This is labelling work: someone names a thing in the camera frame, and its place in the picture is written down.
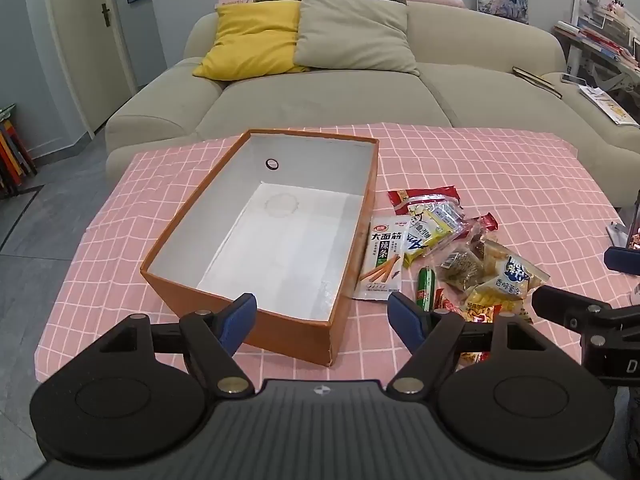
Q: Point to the white and green snack packet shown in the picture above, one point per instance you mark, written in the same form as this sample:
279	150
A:
380	260

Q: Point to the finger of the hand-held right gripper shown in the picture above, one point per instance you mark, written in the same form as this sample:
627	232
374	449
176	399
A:
555	302
621	261

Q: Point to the white door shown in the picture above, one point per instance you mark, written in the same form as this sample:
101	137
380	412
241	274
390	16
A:
85	35

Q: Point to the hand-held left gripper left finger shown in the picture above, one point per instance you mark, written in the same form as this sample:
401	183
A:
239	316

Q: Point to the stack of coloured stools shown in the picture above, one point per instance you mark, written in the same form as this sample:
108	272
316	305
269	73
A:
12	155

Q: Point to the cluttered white desk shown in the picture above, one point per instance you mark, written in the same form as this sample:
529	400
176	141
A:
605	35

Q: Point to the clear packet with white label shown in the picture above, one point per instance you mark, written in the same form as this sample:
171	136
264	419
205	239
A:
448	217

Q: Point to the red snack bar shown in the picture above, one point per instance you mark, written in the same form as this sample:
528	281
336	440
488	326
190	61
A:
487	223

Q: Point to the green sausage stick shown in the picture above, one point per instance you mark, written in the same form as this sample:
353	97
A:
426	287

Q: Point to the pink checked tablecloth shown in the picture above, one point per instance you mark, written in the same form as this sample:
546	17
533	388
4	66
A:
500	170

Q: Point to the white phone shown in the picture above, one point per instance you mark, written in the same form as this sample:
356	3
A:
573	79

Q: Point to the beige sofa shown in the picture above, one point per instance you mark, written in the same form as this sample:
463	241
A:
325	102

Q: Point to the beige pillow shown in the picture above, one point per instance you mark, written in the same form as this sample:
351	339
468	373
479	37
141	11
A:
350	35

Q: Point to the red and orange snack packet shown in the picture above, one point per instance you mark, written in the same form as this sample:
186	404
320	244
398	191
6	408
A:
450	305

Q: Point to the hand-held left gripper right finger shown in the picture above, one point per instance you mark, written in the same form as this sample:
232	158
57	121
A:
406	317

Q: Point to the dark book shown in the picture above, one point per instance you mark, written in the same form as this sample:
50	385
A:
537	81

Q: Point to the white magazine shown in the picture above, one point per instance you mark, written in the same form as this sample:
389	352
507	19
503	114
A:
612	105

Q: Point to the orange cardboard box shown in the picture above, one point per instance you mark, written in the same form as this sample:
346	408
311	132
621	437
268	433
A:
280	240

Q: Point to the clear packet with dark snack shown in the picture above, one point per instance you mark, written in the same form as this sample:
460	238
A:
460	267

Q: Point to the yellow and white snack packet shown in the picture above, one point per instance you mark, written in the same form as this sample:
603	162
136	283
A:
421	240

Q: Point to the bread packet with blue label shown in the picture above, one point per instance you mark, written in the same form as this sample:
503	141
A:
515	276

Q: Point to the yellow pillow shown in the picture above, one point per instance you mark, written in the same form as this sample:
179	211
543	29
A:
250	40

